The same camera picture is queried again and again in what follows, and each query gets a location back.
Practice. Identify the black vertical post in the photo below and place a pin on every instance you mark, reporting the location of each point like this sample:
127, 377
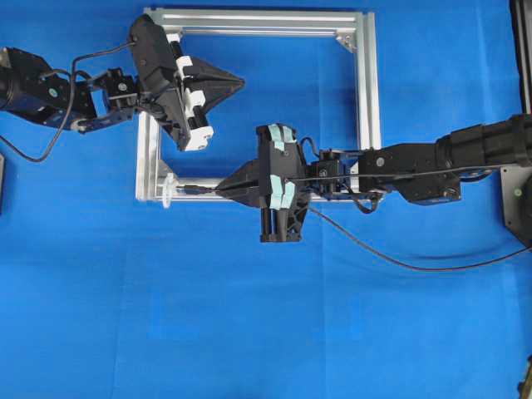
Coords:
520, 11

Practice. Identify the yellow black object corner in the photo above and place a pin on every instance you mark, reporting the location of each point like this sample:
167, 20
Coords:
524, 387

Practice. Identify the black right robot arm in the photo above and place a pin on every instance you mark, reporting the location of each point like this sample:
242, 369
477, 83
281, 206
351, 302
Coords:
422, 173

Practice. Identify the white zip tie loop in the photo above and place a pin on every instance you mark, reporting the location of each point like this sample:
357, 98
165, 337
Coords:
169, 186

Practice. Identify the black box at left edge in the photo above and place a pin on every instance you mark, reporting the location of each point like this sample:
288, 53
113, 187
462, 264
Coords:
2, 173

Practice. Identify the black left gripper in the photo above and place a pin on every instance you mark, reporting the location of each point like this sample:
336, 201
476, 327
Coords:
167, 93

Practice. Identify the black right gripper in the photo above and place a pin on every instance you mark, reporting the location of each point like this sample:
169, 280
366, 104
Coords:
279, 172

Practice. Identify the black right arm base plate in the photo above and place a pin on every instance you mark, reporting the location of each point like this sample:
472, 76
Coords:
516, 200

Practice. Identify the blue table cloth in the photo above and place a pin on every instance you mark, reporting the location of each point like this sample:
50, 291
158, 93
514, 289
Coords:
103, 296

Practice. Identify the aluminium extrusion frame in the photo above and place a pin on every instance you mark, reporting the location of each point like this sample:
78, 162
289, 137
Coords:
355, 31

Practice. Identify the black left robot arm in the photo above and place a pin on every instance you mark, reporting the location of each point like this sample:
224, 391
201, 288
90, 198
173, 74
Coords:
68, 100

